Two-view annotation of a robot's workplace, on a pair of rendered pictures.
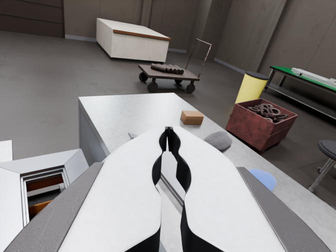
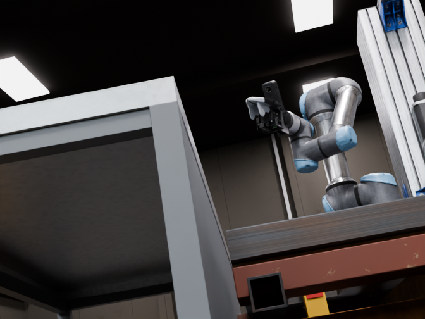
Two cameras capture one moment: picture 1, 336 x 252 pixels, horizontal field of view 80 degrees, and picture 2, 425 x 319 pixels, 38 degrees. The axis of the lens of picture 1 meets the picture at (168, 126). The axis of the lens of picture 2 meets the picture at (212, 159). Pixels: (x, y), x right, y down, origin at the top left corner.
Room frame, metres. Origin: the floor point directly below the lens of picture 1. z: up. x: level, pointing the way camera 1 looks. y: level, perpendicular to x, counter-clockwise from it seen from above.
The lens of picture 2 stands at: (1.46, 1.01, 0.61)
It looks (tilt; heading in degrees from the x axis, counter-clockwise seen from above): 22 degrees up; 222
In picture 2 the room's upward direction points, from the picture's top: 10 degrees counter-clockwise
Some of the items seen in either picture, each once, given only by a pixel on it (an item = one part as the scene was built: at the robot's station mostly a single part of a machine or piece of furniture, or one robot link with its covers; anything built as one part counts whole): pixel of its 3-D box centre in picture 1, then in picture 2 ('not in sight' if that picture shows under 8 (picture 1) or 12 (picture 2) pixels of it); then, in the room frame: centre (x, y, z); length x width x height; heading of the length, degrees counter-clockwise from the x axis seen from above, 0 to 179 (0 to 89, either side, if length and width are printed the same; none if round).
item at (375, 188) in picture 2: not in sight; (379, 192); (-0.47, 0.04, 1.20); 0.13 x 0.12 x 0.14; 98
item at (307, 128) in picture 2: not in sight; (298, 129); (-0.19, -0.04, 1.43); 0.11 x 0.08 x 0.09; 8
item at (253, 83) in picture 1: (250, 91); not in sight; (4.37, -1.56, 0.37); 0.48 x 0.47 x 0.75; 33
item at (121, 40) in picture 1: (130, 40); not in sight; (6.96, 1.84, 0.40); 2.20 x 1.74 x 0.81; 34
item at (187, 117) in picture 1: (191, 117); not in sight; (0.93, -0.11, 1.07); 0.10 x 0.06 x 0.05; 115
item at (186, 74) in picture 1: (172, 63); not in sight; (4.48, 0.21, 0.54); 1.32 x 0.77 x 1.09; 123
